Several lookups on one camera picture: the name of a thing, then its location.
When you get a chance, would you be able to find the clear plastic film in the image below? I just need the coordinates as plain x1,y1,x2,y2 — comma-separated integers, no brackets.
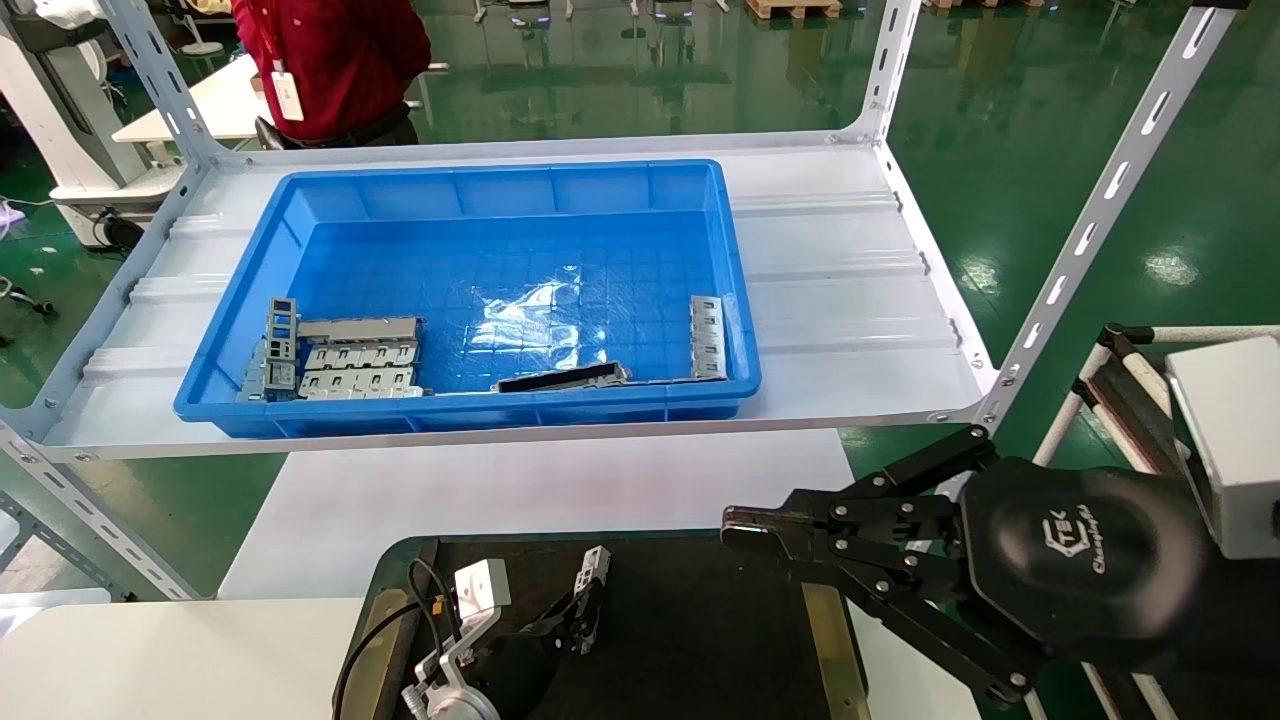
468,265,643,386

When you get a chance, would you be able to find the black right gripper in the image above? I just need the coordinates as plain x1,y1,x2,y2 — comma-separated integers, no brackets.
800,458,1211,711

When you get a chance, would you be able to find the black container tray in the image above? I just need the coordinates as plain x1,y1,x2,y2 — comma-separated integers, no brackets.
333,530,873,720

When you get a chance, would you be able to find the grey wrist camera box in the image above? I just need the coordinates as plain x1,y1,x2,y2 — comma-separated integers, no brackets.
454,559,514,614
1165,335,1280,561

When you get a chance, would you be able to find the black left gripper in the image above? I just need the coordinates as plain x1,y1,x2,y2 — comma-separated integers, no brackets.
468,425,1001,720

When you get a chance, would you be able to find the metal part with black face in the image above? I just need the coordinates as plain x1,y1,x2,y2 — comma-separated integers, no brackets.
489,361,631,394

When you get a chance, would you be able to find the upright metal part with holes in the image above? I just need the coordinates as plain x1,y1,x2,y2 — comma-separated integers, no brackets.
265,297,300,362

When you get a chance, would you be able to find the white ID badge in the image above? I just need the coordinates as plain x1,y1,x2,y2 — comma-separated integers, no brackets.
269,60,306,124

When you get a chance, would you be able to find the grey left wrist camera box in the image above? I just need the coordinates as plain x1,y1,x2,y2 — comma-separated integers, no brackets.
454,559,514,614

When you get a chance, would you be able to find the blue plastic bin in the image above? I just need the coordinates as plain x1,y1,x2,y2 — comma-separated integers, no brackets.
174,159,763,439

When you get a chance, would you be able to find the person in red shirt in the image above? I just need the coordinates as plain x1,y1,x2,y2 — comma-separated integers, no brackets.
232,0,432,150

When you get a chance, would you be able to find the black and white tube cart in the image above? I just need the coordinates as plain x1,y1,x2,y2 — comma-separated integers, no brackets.
1030,322,1280,720

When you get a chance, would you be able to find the metal part with square holes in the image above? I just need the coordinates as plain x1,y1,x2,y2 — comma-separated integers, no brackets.
577,545,613,601

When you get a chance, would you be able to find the wooden pallet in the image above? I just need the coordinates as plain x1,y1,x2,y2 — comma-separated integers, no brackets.
745,0,844,20

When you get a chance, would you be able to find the long plain grey metal part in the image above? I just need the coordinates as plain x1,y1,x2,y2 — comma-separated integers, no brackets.
297,317,425,347

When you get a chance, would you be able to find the metal cage part with tabs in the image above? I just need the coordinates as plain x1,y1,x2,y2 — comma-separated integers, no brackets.
297,366,423,400
303,341,422,372

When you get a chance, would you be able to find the white metal shelf rack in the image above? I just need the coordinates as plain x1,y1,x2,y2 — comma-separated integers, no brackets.
0,0,1251,603

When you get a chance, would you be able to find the white background table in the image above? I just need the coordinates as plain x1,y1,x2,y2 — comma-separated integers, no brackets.
112,55,263,147

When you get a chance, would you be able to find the short metal cage part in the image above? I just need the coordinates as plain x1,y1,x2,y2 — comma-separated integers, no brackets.
690,295,729,382

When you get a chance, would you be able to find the white machine base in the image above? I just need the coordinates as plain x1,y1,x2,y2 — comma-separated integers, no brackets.
0,0,193,249

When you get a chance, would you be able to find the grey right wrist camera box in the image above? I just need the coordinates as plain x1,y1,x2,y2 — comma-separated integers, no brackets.
1165,335,1280,561

